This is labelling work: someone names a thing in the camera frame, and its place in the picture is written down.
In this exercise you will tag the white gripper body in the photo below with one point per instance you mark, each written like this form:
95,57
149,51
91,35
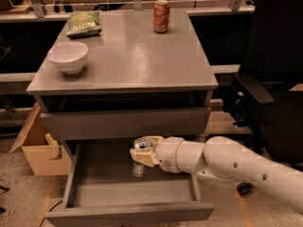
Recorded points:
167,154

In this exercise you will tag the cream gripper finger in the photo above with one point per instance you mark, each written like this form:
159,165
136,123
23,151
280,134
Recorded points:
154,140
146,158

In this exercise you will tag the blue silver redbull can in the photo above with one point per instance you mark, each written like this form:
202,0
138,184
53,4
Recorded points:
142,145

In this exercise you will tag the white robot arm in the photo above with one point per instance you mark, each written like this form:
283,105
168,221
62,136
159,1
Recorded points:
221,161

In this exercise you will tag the closed grey top drawer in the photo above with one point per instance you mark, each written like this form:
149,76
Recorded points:
124,124

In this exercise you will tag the open grey middle drawer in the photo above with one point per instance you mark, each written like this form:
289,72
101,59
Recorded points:
101,190

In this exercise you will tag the grey drawer cabinet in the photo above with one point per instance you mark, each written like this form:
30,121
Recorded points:
130,67

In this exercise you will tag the orange soda can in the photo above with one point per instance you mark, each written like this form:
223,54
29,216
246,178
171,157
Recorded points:
161,16

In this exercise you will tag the black office chair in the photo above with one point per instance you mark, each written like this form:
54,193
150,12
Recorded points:
261,95

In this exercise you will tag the open cardboard box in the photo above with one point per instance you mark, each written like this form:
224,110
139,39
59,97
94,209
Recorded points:
46,157

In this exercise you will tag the white ceramic bowl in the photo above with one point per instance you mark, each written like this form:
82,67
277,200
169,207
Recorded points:
69,57

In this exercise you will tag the green chip bag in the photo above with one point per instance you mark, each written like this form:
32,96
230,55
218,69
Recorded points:
83,24

